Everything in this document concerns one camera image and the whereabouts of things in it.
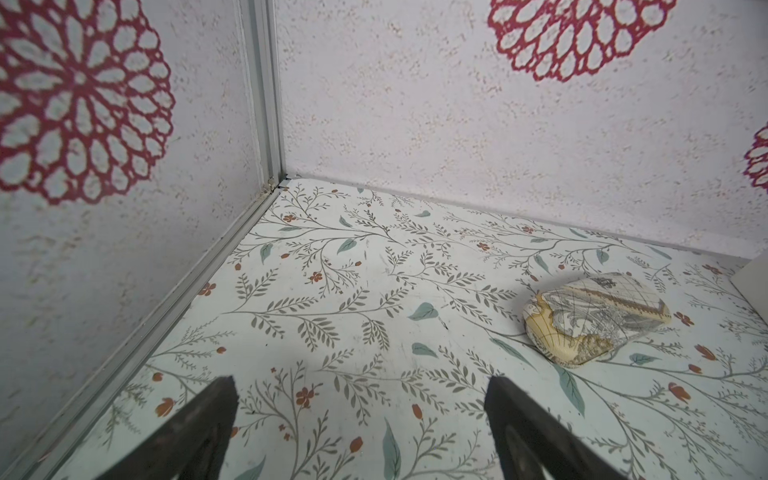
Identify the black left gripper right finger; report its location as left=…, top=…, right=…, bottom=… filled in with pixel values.
left=484, top=376, right=624, bottom=479

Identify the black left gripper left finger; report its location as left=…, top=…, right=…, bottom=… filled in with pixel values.
left=100, top=376, right=239, bottom=480

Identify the clear plastic bag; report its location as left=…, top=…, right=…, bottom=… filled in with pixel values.
left=523, top=273, right=671, bottom=368

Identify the white wooden-top tissue box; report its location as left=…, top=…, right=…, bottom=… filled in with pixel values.
left=730, top=250, right=768, bottom=326

